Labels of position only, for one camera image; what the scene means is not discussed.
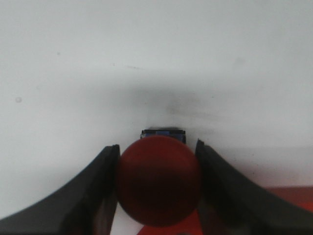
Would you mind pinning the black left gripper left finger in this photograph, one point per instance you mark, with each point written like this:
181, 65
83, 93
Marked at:
84, 206

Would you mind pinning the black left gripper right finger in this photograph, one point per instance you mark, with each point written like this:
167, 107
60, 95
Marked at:
231, 204

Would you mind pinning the red plastic tray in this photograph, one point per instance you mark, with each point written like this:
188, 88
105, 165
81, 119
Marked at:
299, 196

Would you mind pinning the red mushroom push button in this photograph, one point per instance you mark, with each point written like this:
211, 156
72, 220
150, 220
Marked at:
158, 178

